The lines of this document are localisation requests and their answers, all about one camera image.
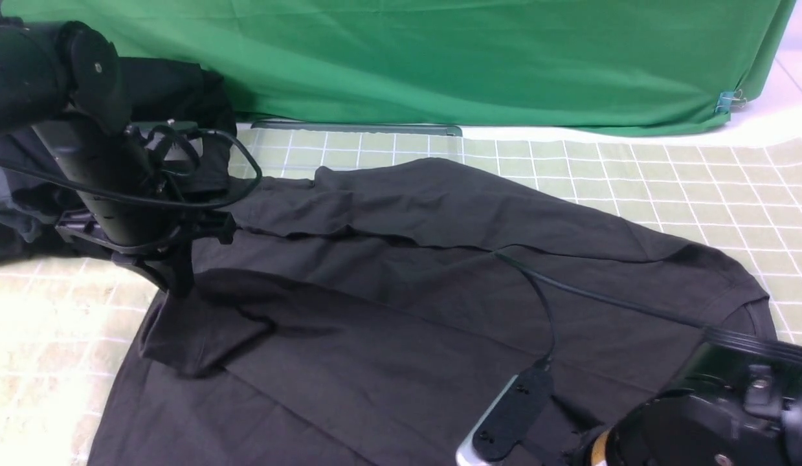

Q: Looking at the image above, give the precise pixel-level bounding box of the black cable image left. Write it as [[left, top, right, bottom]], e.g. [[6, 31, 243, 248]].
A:
[[0, 135, 254, 263]]

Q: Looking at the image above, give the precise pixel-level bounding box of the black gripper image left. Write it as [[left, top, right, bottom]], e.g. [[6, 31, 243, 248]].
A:
[[56, 209, 238, 298]]

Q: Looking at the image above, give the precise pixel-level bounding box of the black cable image right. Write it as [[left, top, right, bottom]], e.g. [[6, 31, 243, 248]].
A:
[[492, 250, 709, 371]]

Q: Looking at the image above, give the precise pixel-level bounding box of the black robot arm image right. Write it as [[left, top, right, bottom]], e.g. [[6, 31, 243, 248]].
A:
[[568, 328, 802, 465]]

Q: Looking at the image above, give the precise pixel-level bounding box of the light green checkered tablecloth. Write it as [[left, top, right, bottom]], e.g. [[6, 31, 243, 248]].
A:
[[0, 129, 802, 465]]

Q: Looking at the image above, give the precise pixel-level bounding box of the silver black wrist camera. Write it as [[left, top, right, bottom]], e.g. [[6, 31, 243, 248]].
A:
[[455, 366, 553, 465]]

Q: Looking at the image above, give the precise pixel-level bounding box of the pile of black clothes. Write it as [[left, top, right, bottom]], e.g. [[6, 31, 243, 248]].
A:
[[0, 57, 237, 264]]

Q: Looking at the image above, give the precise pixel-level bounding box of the blue binder clip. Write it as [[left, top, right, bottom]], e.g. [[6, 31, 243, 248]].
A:
[[715, 89, 749, 115]]

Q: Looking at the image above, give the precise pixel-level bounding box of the black cable image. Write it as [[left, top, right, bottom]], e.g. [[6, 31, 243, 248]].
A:
[[0, 135, 254, 263], [492, 250, 709, 371]]

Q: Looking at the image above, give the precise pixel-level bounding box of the green backdrop cloth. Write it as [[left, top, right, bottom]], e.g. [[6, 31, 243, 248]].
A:
[[1, 1, 796, 137]]

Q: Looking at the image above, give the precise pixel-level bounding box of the dark gray long-sleeve shirt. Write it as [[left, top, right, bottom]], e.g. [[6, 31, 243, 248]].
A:
[[88, 157, 777, 465]]

